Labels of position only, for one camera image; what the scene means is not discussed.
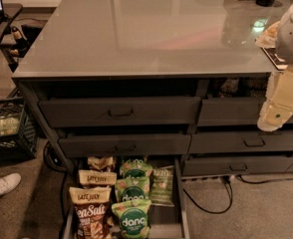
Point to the middle left drawer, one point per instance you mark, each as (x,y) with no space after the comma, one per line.
(126,144)

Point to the white shoe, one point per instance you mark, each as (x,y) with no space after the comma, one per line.
(9,183)

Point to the rear green Dang bag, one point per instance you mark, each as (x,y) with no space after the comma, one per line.
(135,168)

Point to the green dang bag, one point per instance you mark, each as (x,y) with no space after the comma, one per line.
(135,168)
(133,218)
(132,188)

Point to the dark grey drawer cabinet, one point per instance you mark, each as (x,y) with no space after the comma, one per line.
(167,48)

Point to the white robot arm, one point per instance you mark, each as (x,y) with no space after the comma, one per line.
(282,34)

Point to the black white fiducial marker board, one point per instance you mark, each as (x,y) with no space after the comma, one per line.
(279,63)

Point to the rear Late July chip bag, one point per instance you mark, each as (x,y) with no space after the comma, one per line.
(103,164)

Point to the front green Dang bag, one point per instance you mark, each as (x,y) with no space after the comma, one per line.
(133,218)

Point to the middle right drawer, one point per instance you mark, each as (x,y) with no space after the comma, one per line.
(241,141)

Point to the front Late July chip bag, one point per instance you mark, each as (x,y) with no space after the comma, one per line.
(91,206)

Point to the late july chip bag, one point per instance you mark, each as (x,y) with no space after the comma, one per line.
(103,164)
(91,206)
(91,178)

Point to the bottom right drawer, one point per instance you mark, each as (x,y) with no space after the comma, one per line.
(237,165)

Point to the black plastic crate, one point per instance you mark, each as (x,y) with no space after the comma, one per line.
(18,137)

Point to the green jalapeno chip bag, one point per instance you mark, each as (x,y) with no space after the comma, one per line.
(161,186)

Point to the green chip bag in crate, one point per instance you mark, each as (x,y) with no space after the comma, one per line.
(9,125)

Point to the middle green Dang bag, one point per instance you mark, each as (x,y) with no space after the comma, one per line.
(132,188)

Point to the top left drawer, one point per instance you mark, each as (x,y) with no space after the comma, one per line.
(119,111)

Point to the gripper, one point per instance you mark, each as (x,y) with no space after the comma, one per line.
(278,109)

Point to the middle Late July chip bag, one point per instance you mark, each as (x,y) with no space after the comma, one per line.
(91,178)

